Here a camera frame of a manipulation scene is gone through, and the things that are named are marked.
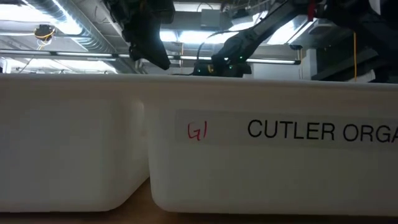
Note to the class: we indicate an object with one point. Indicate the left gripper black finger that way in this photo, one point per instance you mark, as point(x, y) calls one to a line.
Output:
point(152, 56)

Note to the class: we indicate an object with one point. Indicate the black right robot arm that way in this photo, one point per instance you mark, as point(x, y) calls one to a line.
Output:
point(258, 34)

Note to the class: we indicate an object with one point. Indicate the bright ceiling light panel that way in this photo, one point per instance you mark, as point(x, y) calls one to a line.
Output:
point(186, 36)

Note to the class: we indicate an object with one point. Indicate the grey ceiling junction box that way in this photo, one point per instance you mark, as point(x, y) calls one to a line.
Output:
point(211, 18)

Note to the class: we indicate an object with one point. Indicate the long linear ceiling light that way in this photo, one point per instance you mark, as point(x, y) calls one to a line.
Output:
point(84, 54)

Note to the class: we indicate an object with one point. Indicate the white cutlery organizer tray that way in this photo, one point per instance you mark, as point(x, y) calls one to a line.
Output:
point(248, 174)

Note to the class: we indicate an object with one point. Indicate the corrugated silver air duct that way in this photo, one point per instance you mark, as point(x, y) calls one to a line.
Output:
point(90, 40)

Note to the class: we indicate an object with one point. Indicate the large sheet-metal duct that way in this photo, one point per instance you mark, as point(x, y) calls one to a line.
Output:
point(286, 31)

